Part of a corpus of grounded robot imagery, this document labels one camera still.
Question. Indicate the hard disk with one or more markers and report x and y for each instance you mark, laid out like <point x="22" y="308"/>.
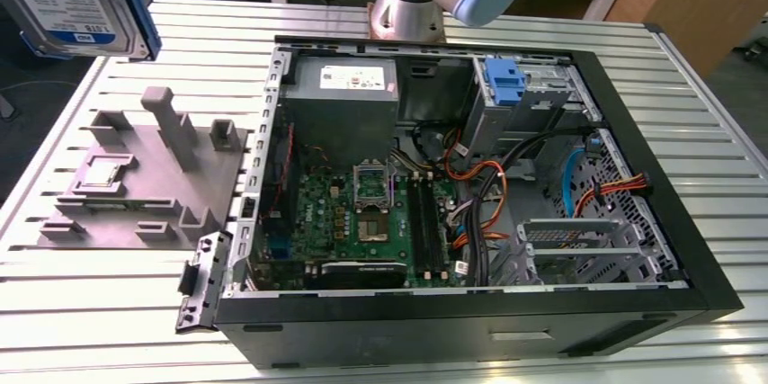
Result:
<point x="66" y="2"/>

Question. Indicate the green RAM stick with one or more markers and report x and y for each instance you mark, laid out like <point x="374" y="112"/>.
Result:
<point x="114" y="208"/>

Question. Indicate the grey expansion card latch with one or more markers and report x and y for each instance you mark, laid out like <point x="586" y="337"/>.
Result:
<point x="207" y="276"/>

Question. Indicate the CPU socket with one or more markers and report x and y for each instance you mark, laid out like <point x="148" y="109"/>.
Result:
<point x="375" y="231"/>

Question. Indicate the metal disk bay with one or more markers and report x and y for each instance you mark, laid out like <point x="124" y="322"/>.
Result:
<point x="576" y="252"/>

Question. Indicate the black RAM slot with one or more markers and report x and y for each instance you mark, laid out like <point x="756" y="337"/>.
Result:
<point x="416" y="222"/>
<point x="434" y="231"/>

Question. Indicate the grey metal drive cage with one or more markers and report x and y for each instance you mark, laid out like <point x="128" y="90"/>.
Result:
<point x="498" y="132"/>

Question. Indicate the grey power supply unit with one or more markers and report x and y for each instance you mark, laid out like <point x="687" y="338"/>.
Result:
<point x="342" y="123"/>

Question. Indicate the black PC case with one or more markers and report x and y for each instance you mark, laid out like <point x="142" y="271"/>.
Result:
<point x="420" y="325"/>

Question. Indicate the grey parts rack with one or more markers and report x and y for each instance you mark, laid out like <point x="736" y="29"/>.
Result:
<point x="156" y="177"/>

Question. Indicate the silver CPU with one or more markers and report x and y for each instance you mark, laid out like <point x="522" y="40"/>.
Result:
<point x="99" y="175"/>

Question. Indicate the black graphics card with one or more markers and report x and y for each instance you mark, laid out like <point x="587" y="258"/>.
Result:
<point x="360" y="274"/>

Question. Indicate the thin locking lever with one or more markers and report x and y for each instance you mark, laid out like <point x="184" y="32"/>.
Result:
<point x="391" y="190"/>

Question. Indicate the green motherboard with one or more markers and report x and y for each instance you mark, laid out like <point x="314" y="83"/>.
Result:
<point x="324" y="222"/>

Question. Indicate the blue plastic drive latch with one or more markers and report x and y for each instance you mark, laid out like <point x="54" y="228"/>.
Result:
<point x="504" y="83"/>

